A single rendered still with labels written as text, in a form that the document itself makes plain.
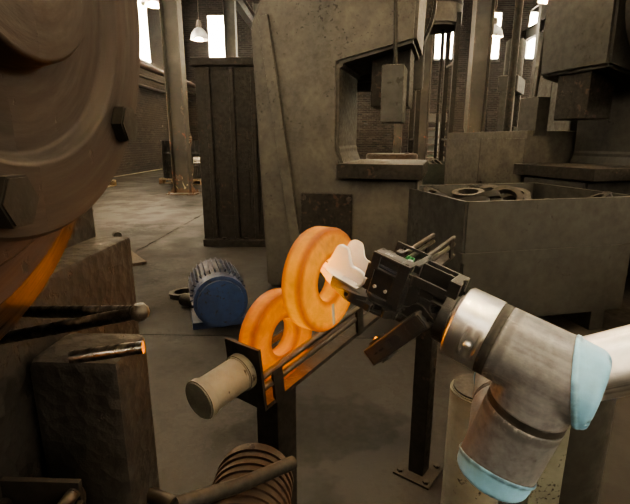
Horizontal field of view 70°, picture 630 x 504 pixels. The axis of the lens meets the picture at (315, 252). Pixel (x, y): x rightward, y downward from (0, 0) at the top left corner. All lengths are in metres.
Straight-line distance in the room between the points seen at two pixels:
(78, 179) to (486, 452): 0.50
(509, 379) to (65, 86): 0.48
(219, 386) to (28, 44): 0.52
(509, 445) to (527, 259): 1.98
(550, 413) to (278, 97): 2.63
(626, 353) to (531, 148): 3.44
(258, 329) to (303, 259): 0.16
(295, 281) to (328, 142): 2.33
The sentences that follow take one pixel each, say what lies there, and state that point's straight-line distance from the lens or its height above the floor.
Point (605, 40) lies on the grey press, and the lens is 3.70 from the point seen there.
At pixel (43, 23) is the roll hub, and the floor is 1.07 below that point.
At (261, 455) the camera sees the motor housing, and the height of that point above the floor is 0.53.
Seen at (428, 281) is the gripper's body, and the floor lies 0.85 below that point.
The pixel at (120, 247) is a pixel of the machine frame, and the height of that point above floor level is 0.86.
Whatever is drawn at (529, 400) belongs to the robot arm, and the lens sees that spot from 0.55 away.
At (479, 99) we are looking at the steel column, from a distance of 9.14.
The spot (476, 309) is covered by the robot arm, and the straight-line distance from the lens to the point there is 0.54.
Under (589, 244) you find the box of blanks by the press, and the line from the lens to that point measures 2.74.
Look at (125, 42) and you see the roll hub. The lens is 0.36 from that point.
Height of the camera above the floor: 1.02
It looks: 14 degrees down
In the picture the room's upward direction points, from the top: straight up
